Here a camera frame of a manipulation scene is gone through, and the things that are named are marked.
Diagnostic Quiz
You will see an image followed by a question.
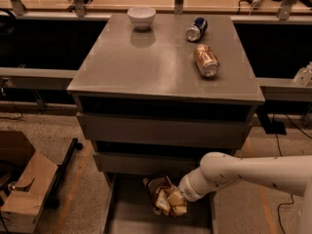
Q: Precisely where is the clear plastic bottle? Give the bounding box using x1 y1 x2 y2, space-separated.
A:
293 62 312 87

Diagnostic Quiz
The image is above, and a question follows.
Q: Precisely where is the black floor cable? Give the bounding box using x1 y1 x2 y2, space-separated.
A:
271 113 312 234

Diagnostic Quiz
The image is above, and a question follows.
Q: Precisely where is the blue soda can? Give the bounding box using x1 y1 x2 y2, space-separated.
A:
185 17 208 42

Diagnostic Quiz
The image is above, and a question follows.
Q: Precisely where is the gold soda can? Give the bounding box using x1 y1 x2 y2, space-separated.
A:
193 44 219 78

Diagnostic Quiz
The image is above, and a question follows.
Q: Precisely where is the grey middle drawer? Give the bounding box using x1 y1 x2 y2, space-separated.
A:
94 152 200 177

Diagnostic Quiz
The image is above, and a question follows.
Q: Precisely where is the black metal stand leg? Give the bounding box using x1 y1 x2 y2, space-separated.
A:
44 138 83 209

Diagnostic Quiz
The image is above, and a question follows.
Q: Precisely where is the white bowl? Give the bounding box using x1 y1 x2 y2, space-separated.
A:
127 7 156 30

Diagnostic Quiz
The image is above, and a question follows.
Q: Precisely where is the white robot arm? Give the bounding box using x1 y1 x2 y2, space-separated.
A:
152 152 312 234

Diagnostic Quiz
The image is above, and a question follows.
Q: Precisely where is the grey drawer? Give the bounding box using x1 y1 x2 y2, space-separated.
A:
94 152 200 177
77 112 252 149

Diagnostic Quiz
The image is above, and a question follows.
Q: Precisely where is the grey top drawer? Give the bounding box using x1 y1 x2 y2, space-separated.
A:
77 112 252 149

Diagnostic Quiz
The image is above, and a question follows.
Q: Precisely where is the grey drawer cabinet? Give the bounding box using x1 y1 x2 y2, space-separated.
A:
66 13 266 234

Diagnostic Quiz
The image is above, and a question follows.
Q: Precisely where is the brown chip bag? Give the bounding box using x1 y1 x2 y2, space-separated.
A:
143 176 187 217

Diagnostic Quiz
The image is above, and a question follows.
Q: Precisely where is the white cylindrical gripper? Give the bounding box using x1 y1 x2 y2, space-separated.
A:
155 168 215 212

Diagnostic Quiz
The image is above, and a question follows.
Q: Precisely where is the open bottom drawer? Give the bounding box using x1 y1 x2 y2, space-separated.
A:
102 174 218 234

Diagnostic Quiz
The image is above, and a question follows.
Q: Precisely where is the cardboard box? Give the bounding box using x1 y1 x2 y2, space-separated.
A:
0 131 58 234

